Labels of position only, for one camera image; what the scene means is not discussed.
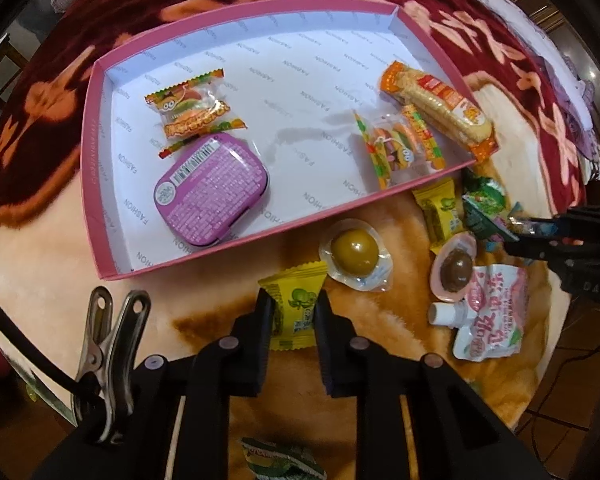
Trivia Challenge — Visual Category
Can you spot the yellow candy packet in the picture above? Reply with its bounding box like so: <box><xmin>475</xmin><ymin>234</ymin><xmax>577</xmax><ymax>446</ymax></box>
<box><xmin>413</xmin><ymin>177</ymin><xmax>465</xmax><ymax>255</ymax></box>
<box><xmin>259</xmin><ymin>261</ymin><xmax>327</xmax><ymax>351</ymax></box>

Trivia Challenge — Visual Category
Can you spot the green pea snack packet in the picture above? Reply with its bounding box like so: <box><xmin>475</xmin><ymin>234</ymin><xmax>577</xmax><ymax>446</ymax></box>
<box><xmin>462</xmin><ymin>169</ymin><xmax>518</xmax><ymax>243</ymax></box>

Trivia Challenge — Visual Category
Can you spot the pink jelly drink pouch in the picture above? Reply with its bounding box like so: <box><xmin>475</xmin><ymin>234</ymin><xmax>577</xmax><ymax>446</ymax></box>
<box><xmin>428</xmin><ymin>263</ymin><xmax>528</xmax><ymax>362</ymax></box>

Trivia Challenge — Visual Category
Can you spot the golden ball jelly cup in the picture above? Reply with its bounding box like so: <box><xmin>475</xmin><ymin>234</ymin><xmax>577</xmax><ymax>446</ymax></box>
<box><xmin>318</xmin><ymin>219</ymin><xmax>393</xmax><ymax>292</ymax></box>

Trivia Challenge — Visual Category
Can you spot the corn snack orange packet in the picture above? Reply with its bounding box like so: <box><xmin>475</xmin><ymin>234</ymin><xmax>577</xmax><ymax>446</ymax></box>
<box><xmin>379</xmin><ymin>61</ymin><xmax>498</xmax><ymax>162</ymax></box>

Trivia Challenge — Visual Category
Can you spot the purple mint tin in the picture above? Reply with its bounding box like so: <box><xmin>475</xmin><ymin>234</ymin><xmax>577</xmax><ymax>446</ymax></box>
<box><xmin>154</xmin><ymin>133</ymin><xmax>268</xmax><ymax>248</ymax></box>

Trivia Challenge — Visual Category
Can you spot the burger gummy candy packet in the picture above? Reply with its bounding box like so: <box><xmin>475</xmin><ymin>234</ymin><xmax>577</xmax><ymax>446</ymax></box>
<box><xmin>353</xmin><ymin>104</ymin><xmax>446</xmax><ymax>190</ymax></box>

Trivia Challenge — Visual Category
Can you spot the blue-edged clear candy bag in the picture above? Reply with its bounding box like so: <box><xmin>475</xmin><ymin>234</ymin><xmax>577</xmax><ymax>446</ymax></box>
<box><xmin>486</xmin><ymin>202</ymin><xmax>557</xmax><ymax>252</ymax></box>

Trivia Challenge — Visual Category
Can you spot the brown chocolate ball cup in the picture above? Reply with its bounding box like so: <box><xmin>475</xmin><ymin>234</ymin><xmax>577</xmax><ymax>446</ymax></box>
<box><xmin>429</xmin><ymin>232</ymin><xmax>477</xmax><ymax>302</ymax></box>

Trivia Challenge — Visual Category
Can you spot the red and cream fleece blanket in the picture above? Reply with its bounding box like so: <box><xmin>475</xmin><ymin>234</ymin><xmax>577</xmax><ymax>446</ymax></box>
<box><xmin>0</xmin><ymin>0</ymin><xmax>600</xmax><ymax>480</ymax></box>

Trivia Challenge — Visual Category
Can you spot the metal spring clip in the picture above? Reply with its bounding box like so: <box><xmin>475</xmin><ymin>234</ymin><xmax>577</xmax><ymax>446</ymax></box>
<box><xmin>71</xmin><ymin>286</ymin><xmax>151</xmax><ymax>444</ymax></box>

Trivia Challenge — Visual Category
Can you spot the black cable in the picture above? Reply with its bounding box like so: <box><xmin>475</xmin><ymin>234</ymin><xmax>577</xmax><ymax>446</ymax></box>
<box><xmin>0</xmin><ymin>284</ymin><xmax>81</xmax><ymax>396</ymax></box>

